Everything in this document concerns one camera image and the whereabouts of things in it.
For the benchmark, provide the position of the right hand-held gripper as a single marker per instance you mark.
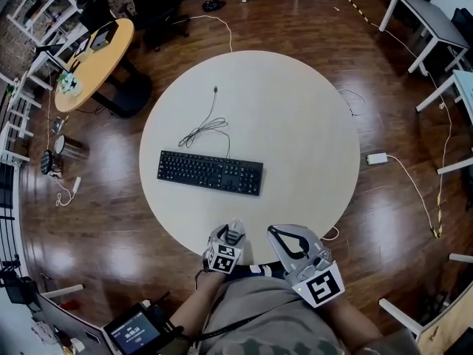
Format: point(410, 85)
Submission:
point(321, 288)

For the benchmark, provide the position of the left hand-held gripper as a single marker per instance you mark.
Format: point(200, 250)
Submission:
point(221, 261)

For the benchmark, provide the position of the white computer mouse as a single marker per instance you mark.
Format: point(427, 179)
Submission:
point(235, 229)

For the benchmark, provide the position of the black keyboard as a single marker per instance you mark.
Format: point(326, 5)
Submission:
point(210, 172)

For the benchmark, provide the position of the person's right forearm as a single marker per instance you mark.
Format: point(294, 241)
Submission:
point(351, 320)

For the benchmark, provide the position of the person's left forearm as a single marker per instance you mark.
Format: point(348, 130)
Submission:
point(199, 301)

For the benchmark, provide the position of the person's legs in jeans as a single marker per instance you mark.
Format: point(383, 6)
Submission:
point(244, 270)

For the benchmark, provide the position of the person's patterned shirt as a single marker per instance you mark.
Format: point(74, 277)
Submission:
point(258, 316)

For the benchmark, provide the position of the white power adapter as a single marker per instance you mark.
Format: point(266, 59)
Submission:
point(377, 157)

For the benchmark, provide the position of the white power strip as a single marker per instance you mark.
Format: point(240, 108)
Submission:
point(77, 185)

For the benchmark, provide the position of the wooden panel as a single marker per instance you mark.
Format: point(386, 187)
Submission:
point(443, 327)

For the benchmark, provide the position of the metal trash bin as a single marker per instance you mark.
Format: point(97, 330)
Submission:
point(70, 146)

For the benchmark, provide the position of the dark desk with white legs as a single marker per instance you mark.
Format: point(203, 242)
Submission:
point(59, 320)

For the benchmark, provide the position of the black round stool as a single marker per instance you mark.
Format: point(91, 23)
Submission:
point(48, 161)

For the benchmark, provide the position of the small grey square object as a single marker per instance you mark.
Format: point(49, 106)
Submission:
point(59, 124)

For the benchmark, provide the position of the round yellow wooden table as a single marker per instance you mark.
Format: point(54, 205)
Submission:
point(99, 69)

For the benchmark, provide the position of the white flower pot plant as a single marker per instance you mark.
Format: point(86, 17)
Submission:
point(69, 83)

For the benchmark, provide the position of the black railing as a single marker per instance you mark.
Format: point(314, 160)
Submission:
point(7, 205)

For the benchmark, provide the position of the black slippers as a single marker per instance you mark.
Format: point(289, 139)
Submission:
point(213, 5)

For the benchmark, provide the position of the light blue desk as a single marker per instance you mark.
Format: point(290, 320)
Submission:
point(463, 83)

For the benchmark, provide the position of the grey flat box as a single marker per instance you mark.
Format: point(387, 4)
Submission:
point(102, 37)

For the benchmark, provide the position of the white-framed tablet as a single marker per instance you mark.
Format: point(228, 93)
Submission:
point(82, 46)

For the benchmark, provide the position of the yellow-black striped floor tape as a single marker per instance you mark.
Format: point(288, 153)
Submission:
point(356, 5)

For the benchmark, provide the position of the white side table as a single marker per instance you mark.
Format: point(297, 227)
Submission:
point(22, 87)
point(48, 59)

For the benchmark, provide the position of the black desk lamp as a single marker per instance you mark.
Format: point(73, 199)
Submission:
point(50, 48)

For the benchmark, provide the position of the grey-top white-leg desk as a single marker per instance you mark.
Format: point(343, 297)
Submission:
point(432, 17)

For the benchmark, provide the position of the white shelf rack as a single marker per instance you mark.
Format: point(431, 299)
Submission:
point(37, 9)

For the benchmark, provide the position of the white table frame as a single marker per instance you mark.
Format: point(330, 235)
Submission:
point(399, 314)

